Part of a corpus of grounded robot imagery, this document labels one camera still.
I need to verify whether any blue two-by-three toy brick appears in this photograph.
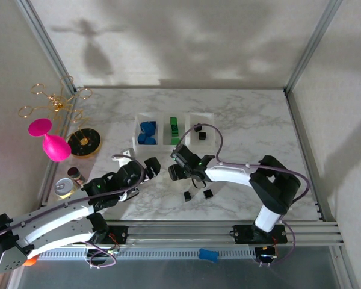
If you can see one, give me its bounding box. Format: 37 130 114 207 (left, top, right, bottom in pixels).
140 120 157 135

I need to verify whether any small dark-lidded jar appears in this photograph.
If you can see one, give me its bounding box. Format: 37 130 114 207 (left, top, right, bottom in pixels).
67 167 87 188

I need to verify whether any white divided plastic container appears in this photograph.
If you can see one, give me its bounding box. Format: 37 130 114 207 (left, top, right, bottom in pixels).
132 112 215 154

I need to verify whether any silver tin can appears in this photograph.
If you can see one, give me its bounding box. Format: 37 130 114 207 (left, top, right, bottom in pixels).
54 177 81 200

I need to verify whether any pink plastic goblet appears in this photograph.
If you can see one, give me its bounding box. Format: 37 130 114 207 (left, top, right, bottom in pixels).
28 117 72 163

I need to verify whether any blue bone-shaped toy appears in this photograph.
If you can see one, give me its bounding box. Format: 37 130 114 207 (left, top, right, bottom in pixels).
198 247 219 263

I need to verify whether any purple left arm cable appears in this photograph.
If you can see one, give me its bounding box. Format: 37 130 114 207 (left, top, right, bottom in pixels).
0 154 146 273

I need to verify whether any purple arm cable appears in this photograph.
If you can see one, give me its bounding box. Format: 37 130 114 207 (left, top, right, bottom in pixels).
176 123 310 269
0 154 146 273

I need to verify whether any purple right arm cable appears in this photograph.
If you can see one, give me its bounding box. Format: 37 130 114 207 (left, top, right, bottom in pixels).
176 123 310 269

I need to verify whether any gold wire stand black base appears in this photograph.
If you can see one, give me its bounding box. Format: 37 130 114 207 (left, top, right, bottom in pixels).
17 75 103 160

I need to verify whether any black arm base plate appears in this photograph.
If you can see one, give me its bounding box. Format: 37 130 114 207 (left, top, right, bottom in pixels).
233 224 287 245
87 225 129 245

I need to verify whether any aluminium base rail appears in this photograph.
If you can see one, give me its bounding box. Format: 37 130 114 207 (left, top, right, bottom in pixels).
40 219 348 247

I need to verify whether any grey slotted cable duct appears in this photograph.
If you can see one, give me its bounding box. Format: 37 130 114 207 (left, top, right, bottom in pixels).
37 247 259 261

